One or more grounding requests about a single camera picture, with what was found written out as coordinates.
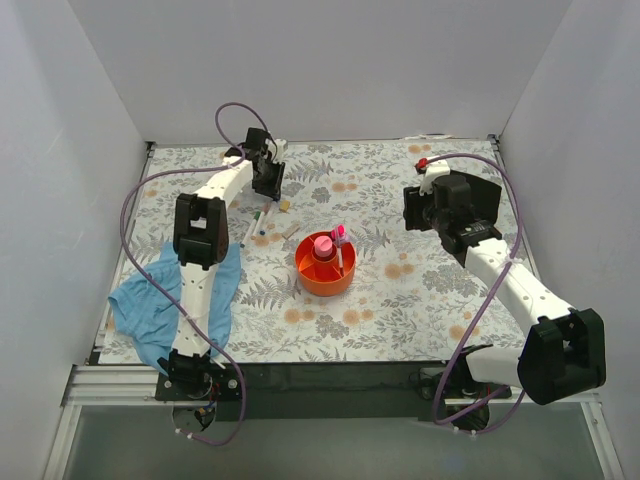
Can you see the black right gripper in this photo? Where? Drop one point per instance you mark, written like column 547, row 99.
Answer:
column 411, row 209

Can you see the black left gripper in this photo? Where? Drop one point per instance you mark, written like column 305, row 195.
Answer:
column 270, row 179

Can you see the blue capped marker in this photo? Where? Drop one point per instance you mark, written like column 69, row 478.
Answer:
column 248, row 235

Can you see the pink capped glue bottle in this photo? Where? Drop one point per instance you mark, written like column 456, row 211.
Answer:
column 323, row 248

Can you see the silver pen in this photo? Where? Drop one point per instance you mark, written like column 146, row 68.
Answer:
column 340, row 260

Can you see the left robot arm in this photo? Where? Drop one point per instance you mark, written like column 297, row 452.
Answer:
column 201, row 242

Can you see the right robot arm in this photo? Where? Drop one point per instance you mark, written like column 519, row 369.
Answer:
column 564, row 349

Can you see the orange capped marker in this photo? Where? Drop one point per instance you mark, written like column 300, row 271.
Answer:
column 267, row 210

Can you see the small tan eraser block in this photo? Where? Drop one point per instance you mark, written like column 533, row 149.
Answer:
column 284, row 206

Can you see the green capped marker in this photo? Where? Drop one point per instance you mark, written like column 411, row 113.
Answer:
column 258, row 222

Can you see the black folded cloth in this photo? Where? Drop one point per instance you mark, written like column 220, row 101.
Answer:
column 485, row 196

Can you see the orange round divided organizer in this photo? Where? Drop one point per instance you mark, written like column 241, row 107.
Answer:
column 322, row 278

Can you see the light blue cloth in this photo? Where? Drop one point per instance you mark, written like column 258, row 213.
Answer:
column 151, row 320

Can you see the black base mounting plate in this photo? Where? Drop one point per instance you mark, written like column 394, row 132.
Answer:
column 274, row 406

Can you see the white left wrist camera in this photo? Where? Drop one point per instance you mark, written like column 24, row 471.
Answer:
column 277, row 148

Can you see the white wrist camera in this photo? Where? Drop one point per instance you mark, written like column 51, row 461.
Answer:
column 277, row 148
column 430, row 170

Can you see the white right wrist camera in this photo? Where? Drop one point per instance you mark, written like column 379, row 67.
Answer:
column 430, row 170

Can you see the aluminium front rail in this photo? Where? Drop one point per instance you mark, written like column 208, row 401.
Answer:
column 136, row 384

